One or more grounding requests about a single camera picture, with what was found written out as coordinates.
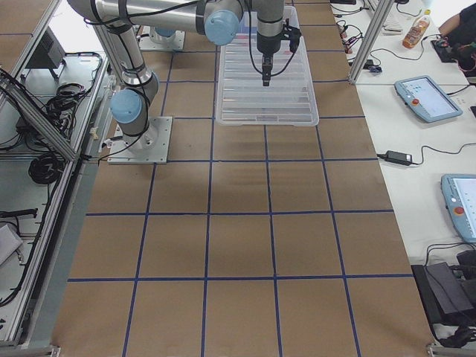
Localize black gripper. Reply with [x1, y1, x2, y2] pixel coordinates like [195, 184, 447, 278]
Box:
[257, 32, 281, 87]

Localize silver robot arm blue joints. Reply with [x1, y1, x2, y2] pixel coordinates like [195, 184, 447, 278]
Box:
[69, 1, 284, 160]

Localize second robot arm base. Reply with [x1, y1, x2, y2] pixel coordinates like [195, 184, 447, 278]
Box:
[149, 27, 176, 44]

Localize clear plastic storage box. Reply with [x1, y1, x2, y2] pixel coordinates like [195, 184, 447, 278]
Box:
[215, 6, 319, 126]

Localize grey electronics box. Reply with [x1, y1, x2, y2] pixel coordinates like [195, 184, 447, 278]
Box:
[25, 27, 65, 70]

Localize black box stack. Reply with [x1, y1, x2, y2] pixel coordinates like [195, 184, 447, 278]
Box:
[411, 250, 475, 348]

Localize orange drink bottle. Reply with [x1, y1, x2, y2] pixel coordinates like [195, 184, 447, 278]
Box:
[402, 9, 431, 49]

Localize blue teach pendant tablet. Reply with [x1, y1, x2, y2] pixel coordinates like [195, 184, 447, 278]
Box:
[394, 75, 463, 123]

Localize black power adapter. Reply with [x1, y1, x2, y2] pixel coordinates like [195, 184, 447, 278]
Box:
[385, 150, 413, 166]

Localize white rear mount plate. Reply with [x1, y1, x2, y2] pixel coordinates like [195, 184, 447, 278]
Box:
[139, 28, 185, 52]

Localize aluminium frame post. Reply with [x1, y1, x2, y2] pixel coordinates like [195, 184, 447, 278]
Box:
[348, 0, 393, 85]

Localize coiled black cables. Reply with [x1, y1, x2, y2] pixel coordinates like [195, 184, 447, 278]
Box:
[28, 152, 64, 185]

